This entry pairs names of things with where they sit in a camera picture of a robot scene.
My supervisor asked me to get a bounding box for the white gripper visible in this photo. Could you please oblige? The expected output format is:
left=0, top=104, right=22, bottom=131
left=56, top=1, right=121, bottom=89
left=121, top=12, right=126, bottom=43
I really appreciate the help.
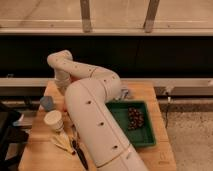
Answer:
left=55, top=78, right=71, bottom=95

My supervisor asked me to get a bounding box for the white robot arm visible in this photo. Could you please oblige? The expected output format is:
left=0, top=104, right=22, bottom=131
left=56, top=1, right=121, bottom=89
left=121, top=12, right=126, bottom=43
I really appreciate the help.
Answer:
left=47, top=50, right=148, bottom=171

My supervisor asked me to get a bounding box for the blue-grey cup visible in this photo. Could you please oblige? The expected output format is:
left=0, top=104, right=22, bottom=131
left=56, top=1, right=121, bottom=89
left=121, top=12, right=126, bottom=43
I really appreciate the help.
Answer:
left=40, top=96, right=54, bottom=112

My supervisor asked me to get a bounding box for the white paper cup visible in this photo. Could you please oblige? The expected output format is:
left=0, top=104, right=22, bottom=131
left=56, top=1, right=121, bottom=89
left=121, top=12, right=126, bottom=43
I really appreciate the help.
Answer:
left=44, top=110, right=64, bottom=132

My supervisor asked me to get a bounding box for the grey crumpled cloth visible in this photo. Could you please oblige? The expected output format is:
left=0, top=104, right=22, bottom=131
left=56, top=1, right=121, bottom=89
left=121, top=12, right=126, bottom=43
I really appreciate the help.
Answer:
left=116, top=88, right=130, bottom=100

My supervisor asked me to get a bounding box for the black chair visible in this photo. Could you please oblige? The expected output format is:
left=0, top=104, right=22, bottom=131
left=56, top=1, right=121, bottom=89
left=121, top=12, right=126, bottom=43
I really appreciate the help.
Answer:
left=0, top=101, right=29, bottom=171

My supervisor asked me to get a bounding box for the green plastic tray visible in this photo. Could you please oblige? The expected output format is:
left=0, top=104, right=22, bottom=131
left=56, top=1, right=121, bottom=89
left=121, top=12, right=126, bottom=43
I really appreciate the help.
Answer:
left=106, top=101, right=156, bottom=148

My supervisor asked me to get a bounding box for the dark grape bunch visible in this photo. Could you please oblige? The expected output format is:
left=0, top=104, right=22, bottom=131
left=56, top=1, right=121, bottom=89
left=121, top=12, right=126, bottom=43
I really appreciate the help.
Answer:
left=128, top=108, right=144, bottom=130

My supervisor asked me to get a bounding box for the black handled knife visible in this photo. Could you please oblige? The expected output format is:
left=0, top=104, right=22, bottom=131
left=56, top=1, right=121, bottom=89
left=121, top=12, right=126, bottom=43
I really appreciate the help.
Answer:
left=71, top=134, right=89, bottom=171

